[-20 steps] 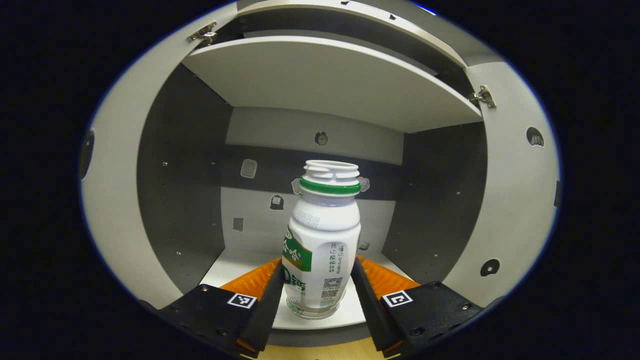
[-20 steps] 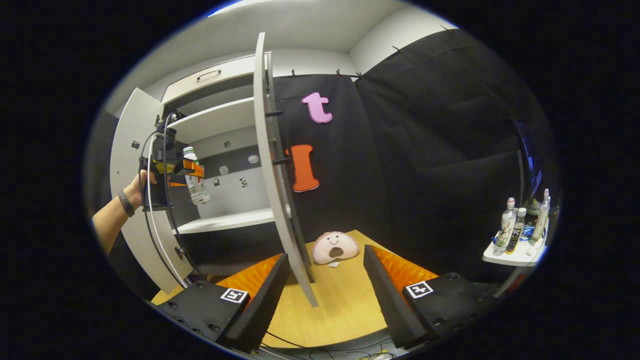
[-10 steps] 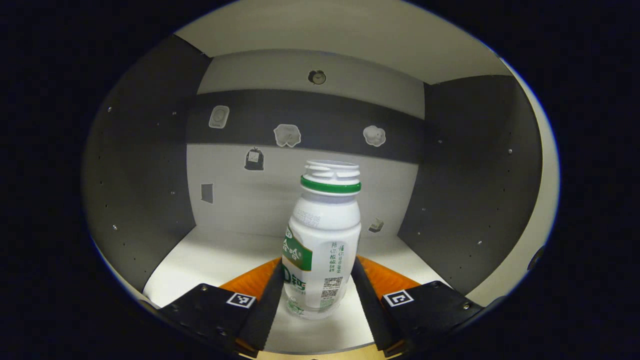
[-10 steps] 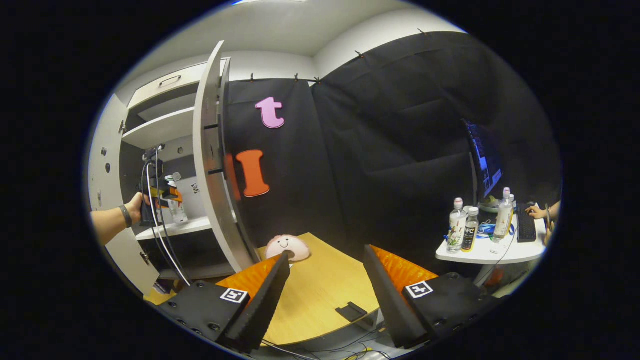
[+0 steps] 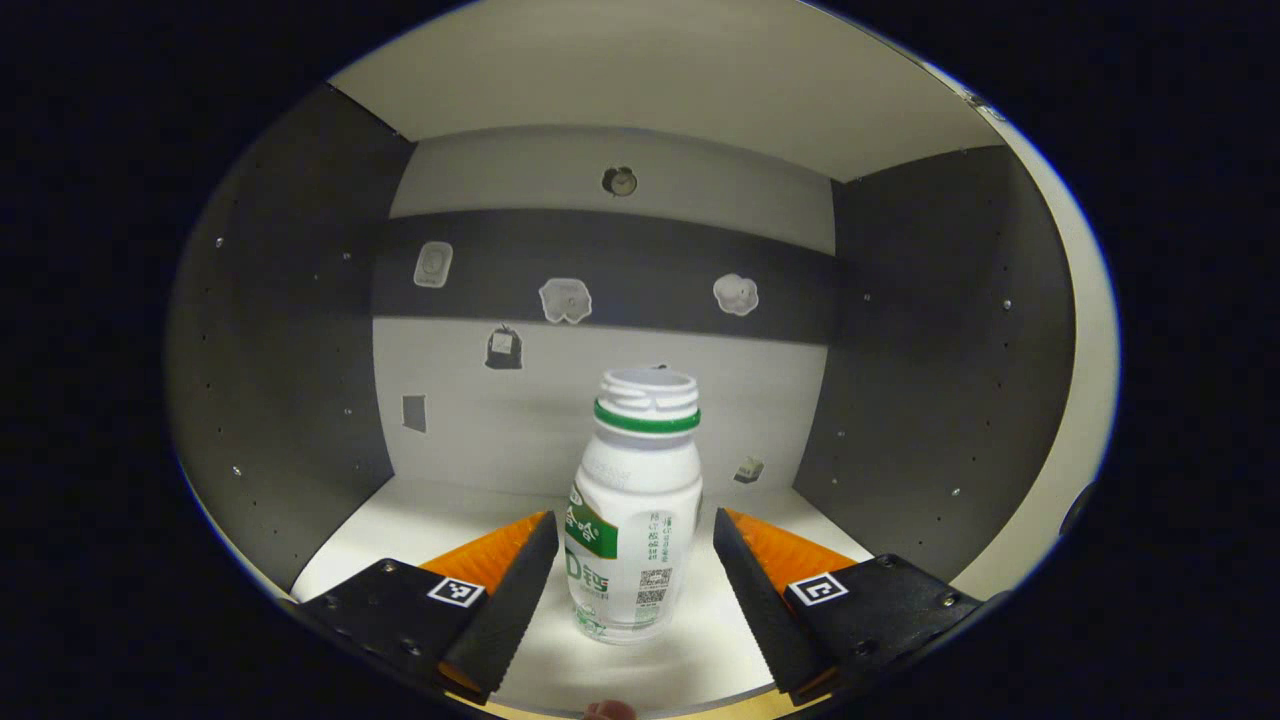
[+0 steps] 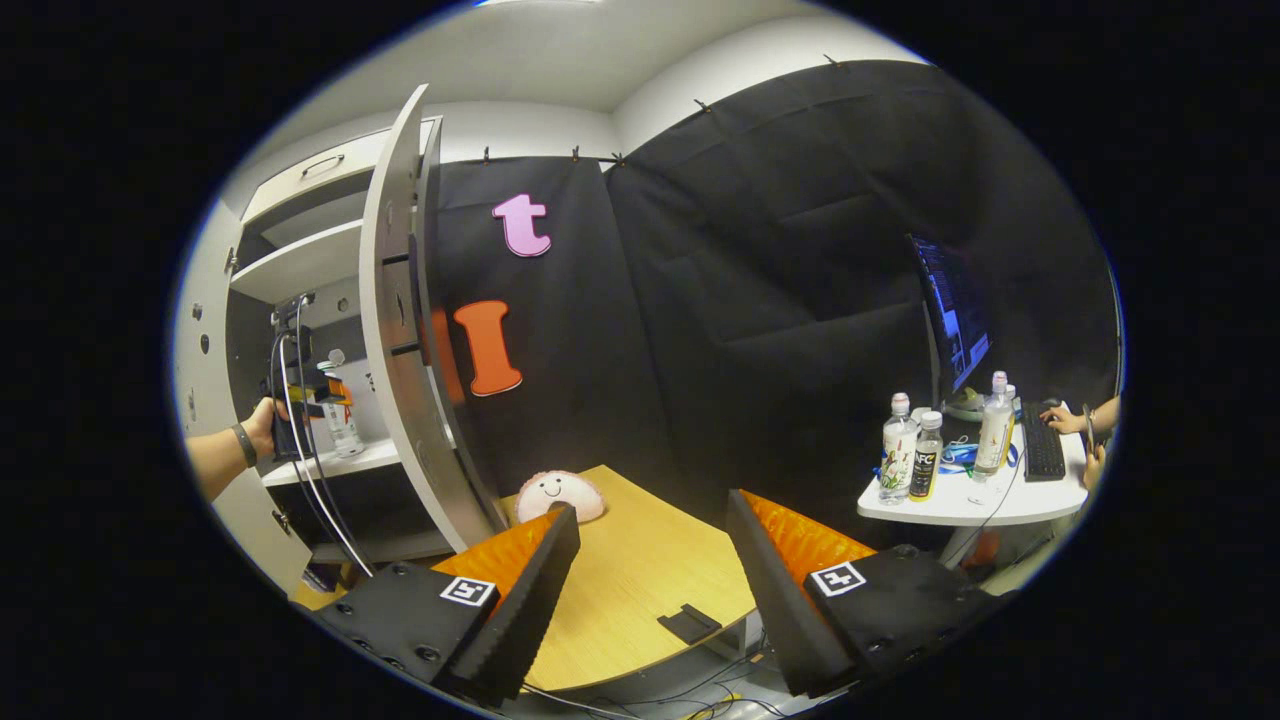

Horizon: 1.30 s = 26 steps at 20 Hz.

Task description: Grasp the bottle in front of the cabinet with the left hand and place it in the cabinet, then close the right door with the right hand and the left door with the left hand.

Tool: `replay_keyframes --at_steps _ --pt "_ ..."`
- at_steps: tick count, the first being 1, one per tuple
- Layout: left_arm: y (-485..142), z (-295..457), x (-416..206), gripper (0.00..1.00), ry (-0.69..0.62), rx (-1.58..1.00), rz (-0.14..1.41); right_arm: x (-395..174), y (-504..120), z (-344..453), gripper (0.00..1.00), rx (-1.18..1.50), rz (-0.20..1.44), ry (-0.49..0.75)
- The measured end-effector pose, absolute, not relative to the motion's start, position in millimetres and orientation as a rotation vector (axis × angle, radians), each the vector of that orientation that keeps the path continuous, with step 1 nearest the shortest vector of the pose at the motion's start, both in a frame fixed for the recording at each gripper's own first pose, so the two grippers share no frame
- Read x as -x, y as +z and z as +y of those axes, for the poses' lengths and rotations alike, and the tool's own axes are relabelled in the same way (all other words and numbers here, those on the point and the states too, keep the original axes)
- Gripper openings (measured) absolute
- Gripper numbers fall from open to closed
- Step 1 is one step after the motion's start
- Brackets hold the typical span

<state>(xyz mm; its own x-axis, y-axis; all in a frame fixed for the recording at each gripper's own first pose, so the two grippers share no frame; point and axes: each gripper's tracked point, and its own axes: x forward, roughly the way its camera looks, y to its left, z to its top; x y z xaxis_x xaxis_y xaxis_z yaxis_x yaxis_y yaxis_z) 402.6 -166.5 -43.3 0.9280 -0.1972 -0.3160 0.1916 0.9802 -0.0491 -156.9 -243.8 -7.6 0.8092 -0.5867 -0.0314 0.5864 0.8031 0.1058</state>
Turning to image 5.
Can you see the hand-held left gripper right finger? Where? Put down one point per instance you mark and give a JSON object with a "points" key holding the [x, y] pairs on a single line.
{"points": [[765, 610]]}

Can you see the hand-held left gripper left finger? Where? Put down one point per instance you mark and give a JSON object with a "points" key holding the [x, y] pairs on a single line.
{"points": [[515, 610]]}

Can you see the white green label bottle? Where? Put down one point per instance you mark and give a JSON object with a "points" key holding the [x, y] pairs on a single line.
{"points": [[630, 500]]}

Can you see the white cabinet door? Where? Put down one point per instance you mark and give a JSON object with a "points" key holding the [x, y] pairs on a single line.
{"points": [[1085, 380]]}

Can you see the white cabinet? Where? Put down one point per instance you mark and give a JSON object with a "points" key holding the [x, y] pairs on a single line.
{"points": [[750, 390]]}

